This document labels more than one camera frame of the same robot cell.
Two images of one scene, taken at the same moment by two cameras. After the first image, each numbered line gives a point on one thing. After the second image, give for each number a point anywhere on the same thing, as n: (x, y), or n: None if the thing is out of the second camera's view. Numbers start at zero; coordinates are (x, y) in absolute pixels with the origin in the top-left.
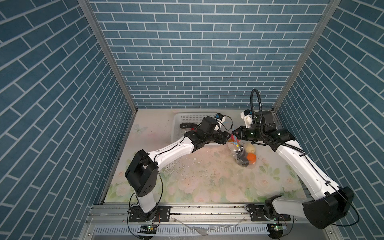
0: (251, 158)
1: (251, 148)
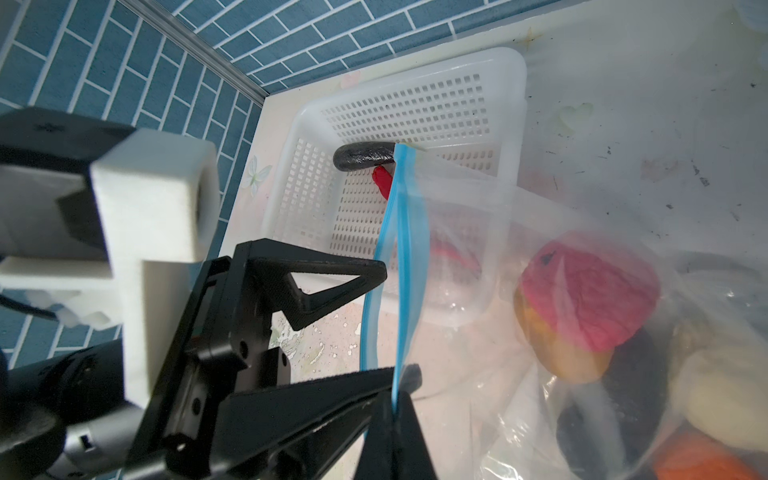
0: (690, 455)
1: (720, 385)
